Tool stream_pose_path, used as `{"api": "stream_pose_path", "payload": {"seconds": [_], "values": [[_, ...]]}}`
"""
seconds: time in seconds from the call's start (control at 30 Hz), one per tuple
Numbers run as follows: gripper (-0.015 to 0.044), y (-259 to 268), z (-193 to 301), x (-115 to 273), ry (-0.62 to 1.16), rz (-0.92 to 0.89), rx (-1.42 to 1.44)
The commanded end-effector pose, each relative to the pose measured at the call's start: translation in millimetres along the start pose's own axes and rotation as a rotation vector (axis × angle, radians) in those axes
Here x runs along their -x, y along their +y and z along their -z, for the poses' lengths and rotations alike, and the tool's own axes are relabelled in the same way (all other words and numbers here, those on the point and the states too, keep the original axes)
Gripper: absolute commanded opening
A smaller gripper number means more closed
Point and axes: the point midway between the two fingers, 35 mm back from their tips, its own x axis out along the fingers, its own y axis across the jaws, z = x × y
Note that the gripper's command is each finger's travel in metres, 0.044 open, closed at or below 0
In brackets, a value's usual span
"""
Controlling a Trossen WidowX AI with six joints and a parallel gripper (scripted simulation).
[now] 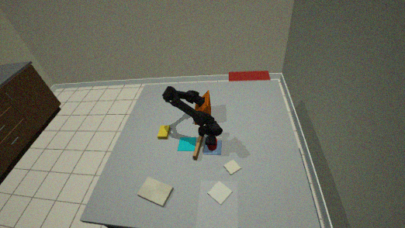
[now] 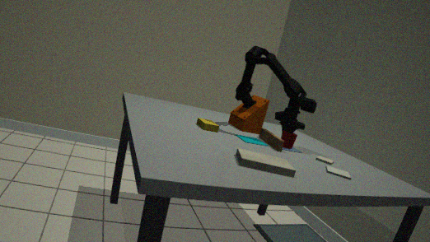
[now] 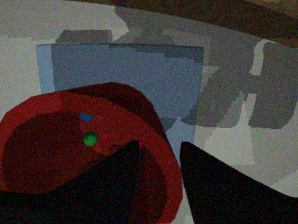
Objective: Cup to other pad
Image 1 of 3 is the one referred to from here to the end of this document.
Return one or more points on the tan wooden plank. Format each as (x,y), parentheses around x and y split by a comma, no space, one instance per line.
(197,149)

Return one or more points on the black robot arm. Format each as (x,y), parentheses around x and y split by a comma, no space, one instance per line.
(201,118)

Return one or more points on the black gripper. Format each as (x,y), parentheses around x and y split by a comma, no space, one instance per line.
(210,139)

